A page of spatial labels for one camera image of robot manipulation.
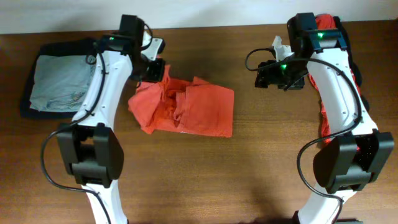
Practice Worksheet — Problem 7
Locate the black garment under red one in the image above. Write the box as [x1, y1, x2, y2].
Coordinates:
[333, 16, 370, 113]

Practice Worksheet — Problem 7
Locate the folded dark navy garment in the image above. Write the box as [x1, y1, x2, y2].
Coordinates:
[20, 37, 95, 119]

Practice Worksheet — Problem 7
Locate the orange t-shirt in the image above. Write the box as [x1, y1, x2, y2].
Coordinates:
[128, 65, 234, 138]

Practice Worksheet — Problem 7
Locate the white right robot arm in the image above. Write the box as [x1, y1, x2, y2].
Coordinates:
[256, 27, 394, 223]

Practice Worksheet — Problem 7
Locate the folded grey garment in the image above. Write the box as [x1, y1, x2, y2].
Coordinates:
[29, 55, 95, 113]

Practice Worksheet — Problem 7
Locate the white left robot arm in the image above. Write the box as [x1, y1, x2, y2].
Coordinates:
[54, 34, 165, 223]

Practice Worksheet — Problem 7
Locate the red garment with white letters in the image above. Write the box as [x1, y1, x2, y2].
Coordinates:
[315, 14, 363, 137]

